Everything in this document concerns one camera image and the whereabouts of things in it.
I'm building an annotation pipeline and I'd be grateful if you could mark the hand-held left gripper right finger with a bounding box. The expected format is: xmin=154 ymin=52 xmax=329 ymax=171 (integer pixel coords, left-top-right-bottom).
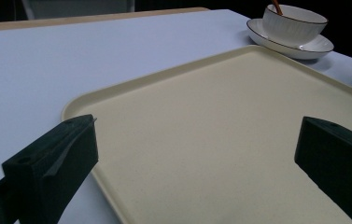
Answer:
xmin=294 ymin=116 xmax=352 ymax=224

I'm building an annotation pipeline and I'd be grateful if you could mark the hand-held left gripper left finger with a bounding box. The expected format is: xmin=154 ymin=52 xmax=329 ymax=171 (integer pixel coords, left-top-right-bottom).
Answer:
xmin=1 ymin=114 xmax=99 ymax=224

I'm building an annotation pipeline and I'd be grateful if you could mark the white saucer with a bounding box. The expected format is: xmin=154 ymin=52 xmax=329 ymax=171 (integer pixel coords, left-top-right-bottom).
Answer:
xmin=246 ymin=18 xmax=335 ymax=61

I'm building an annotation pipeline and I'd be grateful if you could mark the cream plastic tray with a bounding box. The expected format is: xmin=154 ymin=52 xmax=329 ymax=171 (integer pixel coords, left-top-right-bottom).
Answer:
xmin=61 ymin=44 xmax=352 ymax=224

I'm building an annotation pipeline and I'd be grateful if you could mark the white ribbed cup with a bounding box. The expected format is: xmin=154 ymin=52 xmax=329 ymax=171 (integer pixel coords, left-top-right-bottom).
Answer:
xmin=261 ymin=4 xmax=329 ymax=49

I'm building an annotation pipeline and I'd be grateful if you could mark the grey stand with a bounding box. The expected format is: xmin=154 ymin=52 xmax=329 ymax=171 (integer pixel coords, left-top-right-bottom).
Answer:
xmin=21 ymin=0 xmax=136 ymax=21

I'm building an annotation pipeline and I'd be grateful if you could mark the brown spoon handle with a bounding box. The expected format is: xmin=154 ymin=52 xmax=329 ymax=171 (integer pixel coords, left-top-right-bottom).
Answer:
xmin=271 ymin=0 xmax=284 ymax=16

